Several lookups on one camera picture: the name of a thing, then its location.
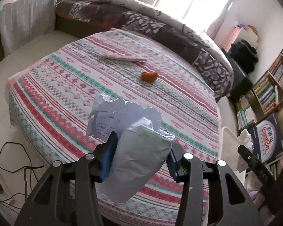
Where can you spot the grey covered nightstand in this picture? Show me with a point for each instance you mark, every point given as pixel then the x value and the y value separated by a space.
pixel 24 20

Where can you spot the white plastic trash bin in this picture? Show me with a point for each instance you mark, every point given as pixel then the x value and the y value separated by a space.
pixel 229 153

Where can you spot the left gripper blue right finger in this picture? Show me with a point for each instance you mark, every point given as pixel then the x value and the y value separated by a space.
pixel 173 163

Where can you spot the upper Ganten water box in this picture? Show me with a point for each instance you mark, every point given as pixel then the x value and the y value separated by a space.
pixel 267 137

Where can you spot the wooden bookshelf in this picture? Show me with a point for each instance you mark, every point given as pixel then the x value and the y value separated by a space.
pixel 263 98

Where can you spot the bed with patterned duvet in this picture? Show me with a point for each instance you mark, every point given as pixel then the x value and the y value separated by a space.
pixel 197 48

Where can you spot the black storage bench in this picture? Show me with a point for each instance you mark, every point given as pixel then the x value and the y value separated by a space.
pixel 242 83

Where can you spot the pink white cabinet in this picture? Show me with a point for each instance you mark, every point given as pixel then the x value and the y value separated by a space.
pixel 241 32

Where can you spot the pile of black clothes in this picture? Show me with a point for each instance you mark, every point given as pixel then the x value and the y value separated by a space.
pixel 245 55

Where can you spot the white paper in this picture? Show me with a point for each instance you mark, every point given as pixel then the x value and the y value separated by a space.
pixel 142 146

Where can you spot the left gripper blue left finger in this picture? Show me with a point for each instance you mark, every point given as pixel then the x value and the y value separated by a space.
pixel 107 151

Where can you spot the window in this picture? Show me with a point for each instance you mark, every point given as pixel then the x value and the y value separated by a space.
pixel 197 14

